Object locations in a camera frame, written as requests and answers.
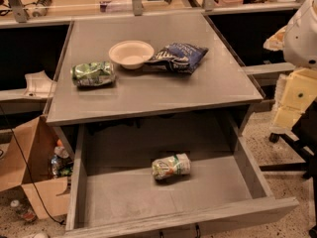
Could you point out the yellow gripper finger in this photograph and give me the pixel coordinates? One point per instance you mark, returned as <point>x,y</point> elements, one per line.
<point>284,118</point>
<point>275,42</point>

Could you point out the white paper bowl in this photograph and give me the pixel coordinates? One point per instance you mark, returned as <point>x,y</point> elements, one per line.
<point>131,54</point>

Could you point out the grey counter cabinet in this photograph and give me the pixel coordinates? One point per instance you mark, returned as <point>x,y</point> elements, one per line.
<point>218,82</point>

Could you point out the black office chair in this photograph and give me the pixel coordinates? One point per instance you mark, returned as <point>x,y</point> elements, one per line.
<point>305,146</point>

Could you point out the cardboard box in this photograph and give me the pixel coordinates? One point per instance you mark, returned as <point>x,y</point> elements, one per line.
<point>27,164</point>

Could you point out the bottles in box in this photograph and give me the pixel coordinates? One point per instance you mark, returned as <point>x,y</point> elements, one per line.
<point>61,162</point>

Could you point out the green chip bag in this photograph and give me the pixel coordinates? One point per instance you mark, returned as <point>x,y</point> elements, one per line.
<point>93,74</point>

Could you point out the plastic bottle on floor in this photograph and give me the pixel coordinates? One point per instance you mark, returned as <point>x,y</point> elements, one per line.
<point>24,211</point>

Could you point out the blue chip bag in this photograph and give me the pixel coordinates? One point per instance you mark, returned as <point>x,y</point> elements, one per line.
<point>178,57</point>

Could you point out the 7up can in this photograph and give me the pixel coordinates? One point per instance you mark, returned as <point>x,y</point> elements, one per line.
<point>175,165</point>

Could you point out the white shoe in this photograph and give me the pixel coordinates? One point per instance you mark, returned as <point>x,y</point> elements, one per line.
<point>38,235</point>

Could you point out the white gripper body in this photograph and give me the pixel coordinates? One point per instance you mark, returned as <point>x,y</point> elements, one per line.
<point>302,39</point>

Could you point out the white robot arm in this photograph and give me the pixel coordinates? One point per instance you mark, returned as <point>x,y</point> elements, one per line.
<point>300,45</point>

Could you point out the grey open drawer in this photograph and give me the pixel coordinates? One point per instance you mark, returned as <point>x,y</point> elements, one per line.
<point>114,193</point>

